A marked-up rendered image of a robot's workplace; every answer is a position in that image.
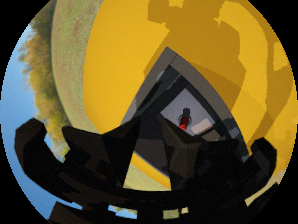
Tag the red peg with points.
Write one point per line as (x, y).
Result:
(183, 122)

